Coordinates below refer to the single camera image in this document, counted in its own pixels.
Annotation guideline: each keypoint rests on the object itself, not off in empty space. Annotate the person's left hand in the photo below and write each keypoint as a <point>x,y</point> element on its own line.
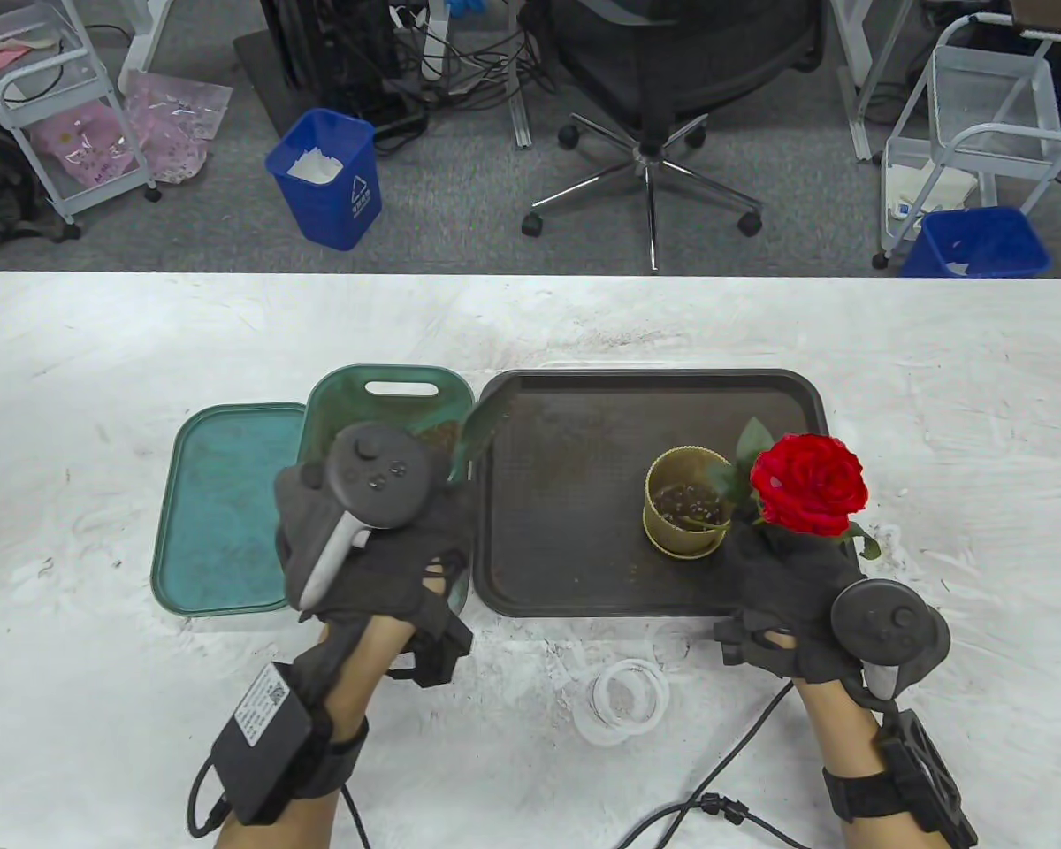
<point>389,575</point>

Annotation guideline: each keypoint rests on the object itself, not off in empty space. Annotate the blue bin with white symbol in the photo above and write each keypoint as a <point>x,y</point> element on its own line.
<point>323,208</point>

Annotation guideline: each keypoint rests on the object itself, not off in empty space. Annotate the plain blue waste bin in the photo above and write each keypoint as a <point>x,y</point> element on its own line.
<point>981,243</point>

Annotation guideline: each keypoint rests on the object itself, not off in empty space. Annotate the green garden trowel scoop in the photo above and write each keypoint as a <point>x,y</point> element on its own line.
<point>476,438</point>

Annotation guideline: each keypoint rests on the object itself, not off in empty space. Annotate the white rolling cart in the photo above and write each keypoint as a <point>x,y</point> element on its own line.
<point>26,22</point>
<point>990,97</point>

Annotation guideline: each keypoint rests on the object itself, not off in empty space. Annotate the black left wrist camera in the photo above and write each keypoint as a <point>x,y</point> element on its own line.
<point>438,650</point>

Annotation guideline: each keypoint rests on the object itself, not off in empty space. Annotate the grey and white left controller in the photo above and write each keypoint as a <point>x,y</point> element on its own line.
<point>380,478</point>

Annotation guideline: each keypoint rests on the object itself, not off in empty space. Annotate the white box in cart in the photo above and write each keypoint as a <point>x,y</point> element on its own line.
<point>928,190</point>

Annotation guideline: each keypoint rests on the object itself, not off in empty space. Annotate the clear round plastic piece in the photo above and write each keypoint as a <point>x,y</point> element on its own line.
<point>672,641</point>

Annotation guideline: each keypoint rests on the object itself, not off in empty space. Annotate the person's left forearm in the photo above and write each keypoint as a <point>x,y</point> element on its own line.
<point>354,672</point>

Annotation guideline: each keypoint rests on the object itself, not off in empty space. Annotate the brown potting mix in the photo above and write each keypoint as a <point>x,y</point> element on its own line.
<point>690,502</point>
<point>438,436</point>

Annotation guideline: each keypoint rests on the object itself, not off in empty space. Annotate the pink plastic bag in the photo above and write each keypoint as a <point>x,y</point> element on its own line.
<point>177,124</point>
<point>84,146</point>

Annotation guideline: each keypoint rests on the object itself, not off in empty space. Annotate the green plastic storage bin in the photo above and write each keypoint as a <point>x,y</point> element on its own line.
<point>336,402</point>

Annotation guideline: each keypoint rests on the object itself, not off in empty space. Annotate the person's right forearm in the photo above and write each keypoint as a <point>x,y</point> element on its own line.
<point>840,725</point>

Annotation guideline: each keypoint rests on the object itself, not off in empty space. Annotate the dark grey right controller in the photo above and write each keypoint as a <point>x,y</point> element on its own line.
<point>889,623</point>

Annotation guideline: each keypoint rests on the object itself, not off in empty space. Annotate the white desk leg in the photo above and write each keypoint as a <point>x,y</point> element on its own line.
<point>862,88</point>
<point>146,44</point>

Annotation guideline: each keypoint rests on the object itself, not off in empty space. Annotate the red artificial rose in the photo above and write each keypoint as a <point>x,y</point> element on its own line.
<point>809,482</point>

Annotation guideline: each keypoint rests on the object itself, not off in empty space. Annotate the black labelled wrist box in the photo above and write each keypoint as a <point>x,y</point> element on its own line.
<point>261,743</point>

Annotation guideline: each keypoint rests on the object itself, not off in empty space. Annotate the black computer tower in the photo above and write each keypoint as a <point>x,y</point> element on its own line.
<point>318,44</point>

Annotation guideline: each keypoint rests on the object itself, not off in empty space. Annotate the yellow ribbed flower pot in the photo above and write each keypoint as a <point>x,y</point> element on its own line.
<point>681,539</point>

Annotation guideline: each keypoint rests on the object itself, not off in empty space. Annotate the person's right hand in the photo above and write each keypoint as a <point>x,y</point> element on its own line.
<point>791,592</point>

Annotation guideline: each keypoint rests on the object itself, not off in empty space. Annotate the white power strip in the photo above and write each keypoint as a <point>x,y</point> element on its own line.
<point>433,35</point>

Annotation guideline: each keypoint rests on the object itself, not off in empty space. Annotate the aluminium rail piece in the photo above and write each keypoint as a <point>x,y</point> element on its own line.
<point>522,119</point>

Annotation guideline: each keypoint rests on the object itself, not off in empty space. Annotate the dark brown plastic tray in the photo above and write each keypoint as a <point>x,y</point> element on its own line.
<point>566,495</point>

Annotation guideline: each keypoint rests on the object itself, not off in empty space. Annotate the black lattice wrist mount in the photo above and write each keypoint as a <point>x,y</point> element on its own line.
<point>928,778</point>

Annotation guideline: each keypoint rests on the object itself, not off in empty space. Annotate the black office chair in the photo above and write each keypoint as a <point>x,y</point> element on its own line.
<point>672,62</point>

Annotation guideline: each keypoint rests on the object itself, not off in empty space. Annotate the black floor mat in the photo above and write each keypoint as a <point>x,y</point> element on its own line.
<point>265,80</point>

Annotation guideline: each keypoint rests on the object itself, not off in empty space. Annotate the teal plastic bin lid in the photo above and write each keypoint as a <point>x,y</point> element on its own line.
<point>225,513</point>

